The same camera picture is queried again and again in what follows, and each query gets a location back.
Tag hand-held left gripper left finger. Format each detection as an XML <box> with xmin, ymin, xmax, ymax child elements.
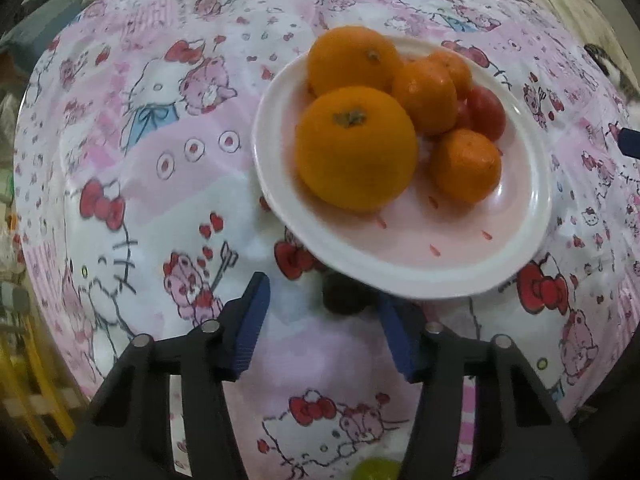
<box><xmin>57</xmin><ymin>271</ymin><xmax>273</xmax><ymax>480</ymax></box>

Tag green plum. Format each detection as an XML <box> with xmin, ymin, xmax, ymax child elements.
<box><xmin>352</xmin><ymin>457</ymin><xmax>403</xmax><ymax>480</ymax></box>

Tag teal cushion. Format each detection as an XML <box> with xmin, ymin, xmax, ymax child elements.
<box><xmin>0</xmin><ymin>0</ymin><xmax>96</xmax><ymax>61</ymax></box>

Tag small mandarin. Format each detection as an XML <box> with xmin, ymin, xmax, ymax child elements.
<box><xmin>430</xmin><ymin>51</ymin><xmax>473</xmax><ymax>101</ymax></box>
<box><xmin>427</xmin><ymin>128</ymin><xmax>502</xmax><ymax>205</ymax></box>

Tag pink cartoon printed blanket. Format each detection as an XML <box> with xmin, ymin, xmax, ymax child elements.
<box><xmin>12</xmin><ymin>0</ymin><xmax>640</xmax><ymax>480</ymax></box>

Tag medium mandarin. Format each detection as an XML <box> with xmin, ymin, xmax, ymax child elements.
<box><xmin>391</xmin><ymin>57</ymin><xmax>460</xmax><ymax>136</ymax></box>

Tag red cherry tomato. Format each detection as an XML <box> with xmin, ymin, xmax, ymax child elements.
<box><xmin>452</xmin><ymin>102</ymin><xmax>476</xmax><ymax>131</ymax></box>
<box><xmin>467</xmin><ymin>86</ymin><xmax>507</xmax><ymax>142</ymax></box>

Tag dark plum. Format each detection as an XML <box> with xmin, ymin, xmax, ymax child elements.
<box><xmin>322</xmin><ymin>272</ymin><xmax>373</xmax><ymax>317</ymax></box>

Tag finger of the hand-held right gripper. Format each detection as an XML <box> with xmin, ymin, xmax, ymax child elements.
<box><xmin>619</xmin><ymin>127</ymin><xmax>640</xmax><ymax>158</ymax></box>

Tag tabby cat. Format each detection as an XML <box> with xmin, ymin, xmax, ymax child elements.
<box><xmin>582</xmin><ymin>42</ymin><xmax>640</xmax><ymax>111</ymax></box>

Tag pink and white plate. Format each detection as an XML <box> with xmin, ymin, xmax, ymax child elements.
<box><xmin>251</xmin><ymin>35</ymin><xmax>553</xmax><ymax>301</ymax></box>

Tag yellow wooden frame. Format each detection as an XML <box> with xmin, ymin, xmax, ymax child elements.
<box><xmin>0</xmin><ymin>310</ymin><xmax>76</xmax><ymax>466</ymax></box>

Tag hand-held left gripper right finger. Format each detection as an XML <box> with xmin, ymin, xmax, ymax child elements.
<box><xmin>377</xmin><ymin>292</ymin><xmax>591</xmax><ymax>480</ymax></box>

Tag large orange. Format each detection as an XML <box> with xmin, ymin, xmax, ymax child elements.
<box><xmin>306</xmin><ymin>26</ymin><xmax>405</xmax><ymax>98</ymax></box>
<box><xmin>295</xmin><ymin>86</ymin><xmax>420</xmax><ymax>212</ymax></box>

